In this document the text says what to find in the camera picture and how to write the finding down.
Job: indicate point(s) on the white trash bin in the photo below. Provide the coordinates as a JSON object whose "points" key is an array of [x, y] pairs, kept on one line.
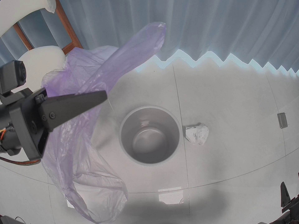
{"points": [[130, 129]]}

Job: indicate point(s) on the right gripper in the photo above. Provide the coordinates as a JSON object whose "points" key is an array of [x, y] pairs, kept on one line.
{"points": [[292, 205]]}

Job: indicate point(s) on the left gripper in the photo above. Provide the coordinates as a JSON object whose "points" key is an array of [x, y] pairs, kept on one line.
{"points": [[25, 125]]}

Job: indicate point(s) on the crumpled white paper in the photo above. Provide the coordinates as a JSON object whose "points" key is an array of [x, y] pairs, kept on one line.
{"points": [[197, 134]]}

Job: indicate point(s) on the pale blue curtain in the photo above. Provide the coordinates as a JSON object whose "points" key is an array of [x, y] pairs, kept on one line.
{"points": [[186, 20]]}

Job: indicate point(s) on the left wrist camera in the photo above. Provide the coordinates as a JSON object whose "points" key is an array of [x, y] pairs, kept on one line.
{"points": [[14, 73]]}

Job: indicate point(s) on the purple plastic bag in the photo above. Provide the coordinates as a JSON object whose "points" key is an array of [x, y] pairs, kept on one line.
{"points": [[70, 78]]}

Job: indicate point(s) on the white cushioned wooden chair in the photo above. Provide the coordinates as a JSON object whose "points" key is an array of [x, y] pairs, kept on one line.
{"points": [[23, 8]]}

